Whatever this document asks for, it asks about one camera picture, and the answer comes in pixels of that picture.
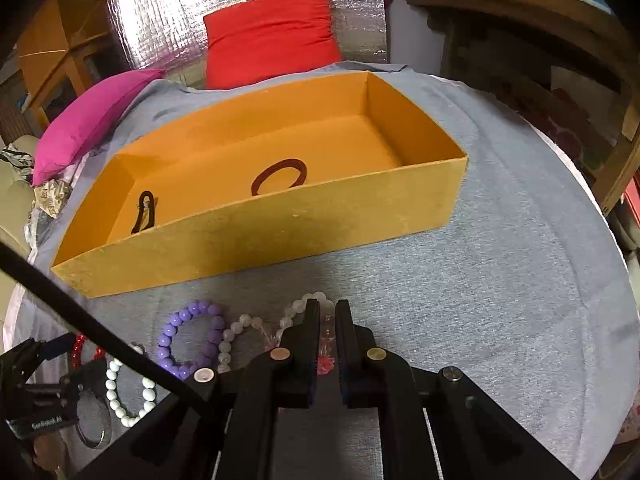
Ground clear pink bead bracelet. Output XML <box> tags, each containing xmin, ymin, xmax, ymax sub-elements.
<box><xmin>277</xmin><ymin>291</ymin><xmax>343</xmax><ymax>377</ymax></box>
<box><xmin>216</xmin><ymin>312</ymin><xmax>273</xmax><ymax>373</ymax></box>

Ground black hair clip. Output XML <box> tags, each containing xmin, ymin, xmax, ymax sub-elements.
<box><xmin>131</xmin><ymin>190</ymin><xmax>157</xmax><ymax>235</ymax></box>

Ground white bead bracelet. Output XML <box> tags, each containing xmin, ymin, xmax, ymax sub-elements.
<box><xmin>105</xmin><ymin>345</ymin><xmax>157</xmax><ymax>428</ymax></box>

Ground red bead bracelet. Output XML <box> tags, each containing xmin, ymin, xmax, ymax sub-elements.
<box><xmin>70</xmin><ymin>334</ymin><xmax>105</xmax><ymax>372</ymax></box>

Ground patterned cloth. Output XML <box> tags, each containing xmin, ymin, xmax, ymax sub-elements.
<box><xmin>0</xmin><ymin>142</ymin><xmax>73</xmax><ymax>220</ymax></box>

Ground black cable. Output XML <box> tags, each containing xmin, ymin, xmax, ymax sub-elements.
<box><xmin>0</xmin><ymin>241</ymin><xmax>223</xmax><ymax>418</ymax></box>

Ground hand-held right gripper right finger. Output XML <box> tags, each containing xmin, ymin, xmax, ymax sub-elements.
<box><xmin>335</xmin><ymin>300</ymin><xmax>580</xmax><ymax>480</ymax></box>

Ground floral cloth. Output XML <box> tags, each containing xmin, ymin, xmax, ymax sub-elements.
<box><xmin>547</xmin><ymin>65</ymin><xmax>618</xmax><ymax>161</ymax></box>

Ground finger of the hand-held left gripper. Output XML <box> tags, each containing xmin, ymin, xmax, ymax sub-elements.
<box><xmin>60</xmin><ymin>360</ymin><xmax>107</xmax><ymax>401</ymax></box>
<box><xmin>30</xmin><ymin>334</ymin><xmax>77</xmax><ymax>366</ymax></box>

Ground silver foil insulation sheet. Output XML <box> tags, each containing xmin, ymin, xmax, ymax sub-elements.
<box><xmin>105</xmin><ymin>0</ymin><xmax>390</xmax><ymax>92</ymax></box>

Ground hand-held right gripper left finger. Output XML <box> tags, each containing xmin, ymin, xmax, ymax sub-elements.
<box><xmin>107</xmin><ymin>299</ymin><xmax>321</xmax><ymax>480</ymax></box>

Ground orange cardboard box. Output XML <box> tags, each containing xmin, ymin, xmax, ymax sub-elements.
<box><xmin>50</xmin><ymin>71</ymin><xmax>471</xmax><ymax>300</ymax></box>

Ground dark brown bangle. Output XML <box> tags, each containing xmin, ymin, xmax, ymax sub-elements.
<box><xmin>250</xmin><ymin>158</ymin><xmax>307</xmax><ymax>198</ymax></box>

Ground magenta pillow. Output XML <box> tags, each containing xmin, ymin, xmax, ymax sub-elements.
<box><xmin>31</xmin><ymin>67</ymin><xmax>168</xmax><ymax>188</ymax></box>

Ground wooden shelf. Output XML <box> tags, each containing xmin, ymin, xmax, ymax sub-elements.
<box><xmin>397</xmin><ymin>0</ymin><xmax>640</xmax><ymax>216</ymax></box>

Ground purple bead bracelet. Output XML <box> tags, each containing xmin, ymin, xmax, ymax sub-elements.
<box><xmin>157</xmin><ymin>300</ymin><xmax>227</xmax><ymax>381</ymax></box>

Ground beige sofa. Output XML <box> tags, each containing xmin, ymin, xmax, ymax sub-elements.
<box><xmin>0</xmin><ymin>135</ymin><xmax>41</xmax><ymax>321</ymax></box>

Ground pale pink sheet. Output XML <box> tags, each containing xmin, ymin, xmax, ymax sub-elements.
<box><xmin>0</xmin><ymin>280</ymin><xmax>36</xmax><ymax>356</ymax></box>

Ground red pillow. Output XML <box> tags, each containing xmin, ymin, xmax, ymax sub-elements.
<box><xmin>202</xmin><ymin>0</ymin><xmax>343</xmax><ymax>90</ymax></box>

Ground wooden cabinet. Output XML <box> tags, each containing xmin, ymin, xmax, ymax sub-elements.
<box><xmin>17</xmin><ymin>0</ymin><xmax>126</xmax><ymax>128</ymax></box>

